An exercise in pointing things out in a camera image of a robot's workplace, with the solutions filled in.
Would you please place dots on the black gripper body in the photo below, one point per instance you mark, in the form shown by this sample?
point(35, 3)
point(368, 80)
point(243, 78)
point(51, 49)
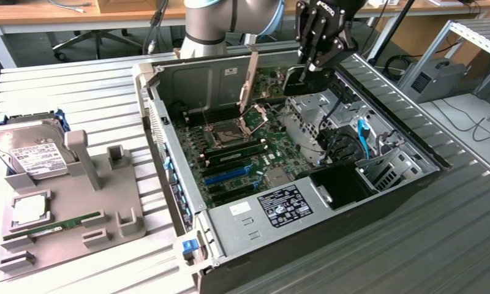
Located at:
point(343, 12)

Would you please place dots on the graphics card with black shroud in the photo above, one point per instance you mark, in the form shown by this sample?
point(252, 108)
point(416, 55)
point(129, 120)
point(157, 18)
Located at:
point(307, 82)

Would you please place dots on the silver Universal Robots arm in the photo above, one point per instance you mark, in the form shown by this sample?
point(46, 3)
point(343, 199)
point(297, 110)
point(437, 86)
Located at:
point(208, 24)

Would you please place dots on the white box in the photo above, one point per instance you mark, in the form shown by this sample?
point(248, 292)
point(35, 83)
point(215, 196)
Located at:
point(377, 2)

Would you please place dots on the black tripod pole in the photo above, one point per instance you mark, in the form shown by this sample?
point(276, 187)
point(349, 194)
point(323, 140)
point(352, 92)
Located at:
point(397, 21)

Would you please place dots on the silver metal drive cage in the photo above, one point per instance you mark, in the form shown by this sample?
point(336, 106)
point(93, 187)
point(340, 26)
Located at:
point(311, 113)

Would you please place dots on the wooden desk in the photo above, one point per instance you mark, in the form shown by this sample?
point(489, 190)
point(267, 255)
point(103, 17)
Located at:
point(44, 15)
point(441, 10)

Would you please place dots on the grey computer tower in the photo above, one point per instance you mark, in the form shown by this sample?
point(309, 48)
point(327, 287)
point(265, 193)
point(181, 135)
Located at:
point(437, 79)

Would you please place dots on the metal socket cover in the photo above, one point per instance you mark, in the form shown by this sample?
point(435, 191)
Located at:
point(256, 121)

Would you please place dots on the open PC case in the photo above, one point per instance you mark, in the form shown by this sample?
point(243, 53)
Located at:
point(188, 79)

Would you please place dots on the thin metal locking lever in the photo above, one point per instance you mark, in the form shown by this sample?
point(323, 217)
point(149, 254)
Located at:
point(207, 119)

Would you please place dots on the CPU socket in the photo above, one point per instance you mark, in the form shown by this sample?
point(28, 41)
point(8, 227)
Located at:
point(224, 134)

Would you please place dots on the green motherboard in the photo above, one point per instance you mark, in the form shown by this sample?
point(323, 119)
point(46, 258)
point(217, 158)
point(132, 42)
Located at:
point(277, 153)

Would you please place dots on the green RAM stick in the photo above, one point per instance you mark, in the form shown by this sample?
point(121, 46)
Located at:
point(54, 228)
point(235, 154)

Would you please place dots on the silver disk bay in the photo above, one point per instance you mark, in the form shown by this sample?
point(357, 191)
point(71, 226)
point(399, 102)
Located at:
point(392, 171)

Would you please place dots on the silver chipset heatsink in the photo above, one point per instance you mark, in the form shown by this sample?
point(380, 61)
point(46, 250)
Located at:
point(277, 178)

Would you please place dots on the black expansion slot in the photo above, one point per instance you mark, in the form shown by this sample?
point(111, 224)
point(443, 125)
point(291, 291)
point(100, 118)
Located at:
point(224, 168)
point(228, 187)
point(233, 196)

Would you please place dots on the blue expansion slot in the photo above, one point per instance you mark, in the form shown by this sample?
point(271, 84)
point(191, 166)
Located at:
point(224, 177)

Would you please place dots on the office chair base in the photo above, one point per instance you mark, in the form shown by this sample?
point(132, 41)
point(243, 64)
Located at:
point(97, 38)

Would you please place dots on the silver power supply unit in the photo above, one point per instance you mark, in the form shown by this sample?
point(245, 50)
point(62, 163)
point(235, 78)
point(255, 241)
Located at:
point(237, 232)

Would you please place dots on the blue disk caddy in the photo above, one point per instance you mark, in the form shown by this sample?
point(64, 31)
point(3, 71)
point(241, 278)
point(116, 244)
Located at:
point(62, 119)

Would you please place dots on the blue case latch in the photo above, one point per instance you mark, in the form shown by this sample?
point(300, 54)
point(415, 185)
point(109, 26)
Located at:
point(189, 246)

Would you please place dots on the silver hard disk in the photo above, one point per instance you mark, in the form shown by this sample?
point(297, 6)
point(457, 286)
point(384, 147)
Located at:
point(28, 153)

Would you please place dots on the grey parts rack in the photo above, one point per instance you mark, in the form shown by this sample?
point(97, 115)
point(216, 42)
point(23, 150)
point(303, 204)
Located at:
point(77, 214)

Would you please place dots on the silver CPU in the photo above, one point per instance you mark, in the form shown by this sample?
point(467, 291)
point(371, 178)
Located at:
point(31, 211)

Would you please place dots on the aluminium frame shelf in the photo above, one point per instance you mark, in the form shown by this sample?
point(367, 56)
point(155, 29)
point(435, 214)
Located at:
point(473, 33)

